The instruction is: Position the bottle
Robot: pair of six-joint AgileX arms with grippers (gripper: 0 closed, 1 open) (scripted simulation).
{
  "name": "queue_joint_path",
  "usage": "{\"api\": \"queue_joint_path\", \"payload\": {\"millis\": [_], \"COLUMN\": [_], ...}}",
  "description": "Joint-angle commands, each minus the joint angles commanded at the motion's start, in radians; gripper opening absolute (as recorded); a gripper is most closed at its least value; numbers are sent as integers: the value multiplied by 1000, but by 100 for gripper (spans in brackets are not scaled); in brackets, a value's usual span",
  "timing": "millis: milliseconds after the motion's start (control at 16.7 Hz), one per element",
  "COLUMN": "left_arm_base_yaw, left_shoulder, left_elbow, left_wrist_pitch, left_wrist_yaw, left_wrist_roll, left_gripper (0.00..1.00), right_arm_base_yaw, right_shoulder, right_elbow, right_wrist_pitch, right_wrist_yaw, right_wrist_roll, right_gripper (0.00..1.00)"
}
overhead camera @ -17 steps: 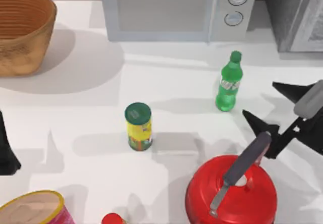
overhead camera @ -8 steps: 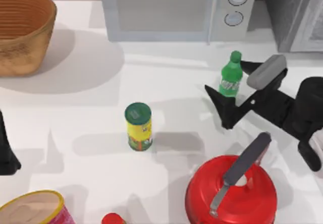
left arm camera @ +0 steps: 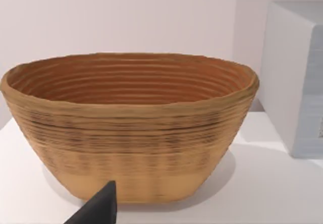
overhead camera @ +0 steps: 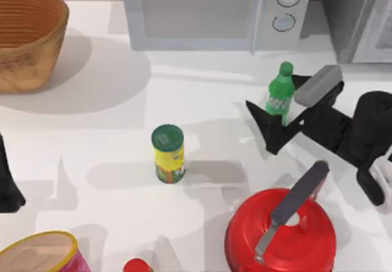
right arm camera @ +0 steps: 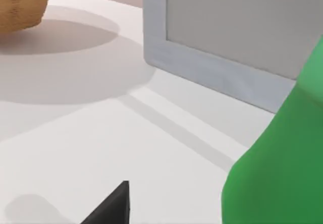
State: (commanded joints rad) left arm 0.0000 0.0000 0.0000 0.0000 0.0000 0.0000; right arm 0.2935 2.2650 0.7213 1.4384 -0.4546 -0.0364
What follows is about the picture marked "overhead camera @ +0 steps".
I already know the pale microwave oven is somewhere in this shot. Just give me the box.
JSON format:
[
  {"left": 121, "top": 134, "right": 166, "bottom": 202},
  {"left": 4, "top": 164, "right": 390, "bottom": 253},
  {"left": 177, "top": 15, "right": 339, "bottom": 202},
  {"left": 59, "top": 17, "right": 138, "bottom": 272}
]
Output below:
[{"left": 119, "top": 0, "right": 315, "bottom": 55}]

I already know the pink can with yellow rim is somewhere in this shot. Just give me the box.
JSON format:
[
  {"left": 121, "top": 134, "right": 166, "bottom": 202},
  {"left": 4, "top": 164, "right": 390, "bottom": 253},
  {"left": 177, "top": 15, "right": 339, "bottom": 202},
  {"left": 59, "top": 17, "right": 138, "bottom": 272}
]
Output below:
[{"left": 0, "top": 230, "right": 93, "bottom": 272}]

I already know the green bottle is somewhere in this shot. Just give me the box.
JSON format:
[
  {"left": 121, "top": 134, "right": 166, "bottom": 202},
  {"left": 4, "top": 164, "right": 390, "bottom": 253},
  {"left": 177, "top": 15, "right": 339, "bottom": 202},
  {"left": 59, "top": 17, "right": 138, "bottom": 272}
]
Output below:
[{"left": 264, "top": 61, "right": 296, "bottom": 126}]

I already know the red capped bottle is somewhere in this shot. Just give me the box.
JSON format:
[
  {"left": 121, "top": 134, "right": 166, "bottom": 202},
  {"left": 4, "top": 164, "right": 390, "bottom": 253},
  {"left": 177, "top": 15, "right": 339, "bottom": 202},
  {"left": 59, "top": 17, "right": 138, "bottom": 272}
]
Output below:
[{"left": 122, "top": 257, "right": 153, "bottom": 272}]

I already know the woven wooden basket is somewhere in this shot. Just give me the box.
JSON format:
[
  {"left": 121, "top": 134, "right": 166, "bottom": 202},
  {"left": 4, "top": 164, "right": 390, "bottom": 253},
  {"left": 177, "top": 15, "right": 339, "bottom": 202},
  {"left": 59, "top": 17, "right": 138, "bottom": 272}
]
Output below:
[{"left": 0, "top": 0, "right": 70, "bottom": 94}]

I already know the microwave door handle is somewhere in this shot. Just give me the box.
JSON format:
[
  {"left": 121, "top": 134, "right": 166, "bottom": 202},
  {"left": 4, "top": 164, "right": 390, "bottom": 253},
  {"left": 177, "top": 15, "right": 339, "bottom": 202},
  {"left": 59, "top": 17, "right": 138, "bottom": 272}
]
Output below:
[{"left": 251, "top": 0, "right": 266, "bottom": 55}]

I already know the yellow and green can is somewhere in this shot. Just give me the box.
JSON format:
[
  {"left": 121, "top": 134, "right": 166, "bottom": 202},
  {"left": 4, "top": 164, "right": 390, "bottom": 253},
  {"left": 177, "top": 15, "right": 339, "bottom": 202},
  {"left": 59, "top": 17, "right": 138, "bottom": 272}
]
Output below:
[{"left": 150, "top": 124, "right": 186, "bottom": 185}]

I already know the microwave door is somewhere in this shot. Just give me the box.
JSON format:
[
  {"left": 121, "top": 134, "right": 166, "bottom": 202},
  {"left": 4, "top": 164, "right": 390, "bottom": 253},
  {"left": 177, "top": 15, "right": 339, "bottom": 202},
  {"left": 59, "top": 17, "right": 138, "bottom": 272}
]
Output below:
[{"left": 121, "top": 0, "right": 261, "bottom": 52}]

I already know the pale grey rounded box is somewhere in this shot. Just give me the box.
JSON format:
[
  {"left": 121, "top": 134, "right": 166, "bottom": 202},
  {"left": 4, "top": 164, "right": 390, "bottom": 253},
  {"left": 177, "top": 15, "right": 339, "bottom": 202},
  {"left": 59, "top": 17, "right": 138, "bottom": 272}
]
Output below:
[{"left": 293, "top": 64, "right": 344, "bottom": 108}]

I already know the red pot with grey handle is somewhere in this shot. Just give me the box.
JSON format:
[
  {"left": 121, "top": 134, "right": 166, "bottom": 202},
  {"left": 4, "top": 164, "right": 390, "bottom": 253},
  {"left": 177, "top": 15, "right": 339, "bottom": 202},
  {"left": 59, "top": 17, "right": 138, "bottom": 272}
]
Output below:
[{"left": 224, "top": 160, "right": 338, "bottom": 272}]

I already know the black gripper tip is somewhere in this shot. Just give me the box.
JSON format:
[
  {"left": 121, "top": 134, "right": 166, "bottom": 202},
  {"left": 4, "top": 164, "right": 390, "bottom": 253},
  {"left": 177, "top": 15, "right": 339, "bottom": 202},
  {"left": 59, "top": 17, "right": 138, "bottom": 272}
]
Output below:
[{"left": 0, "top": 134, "right": 27, "bottom": 214}]

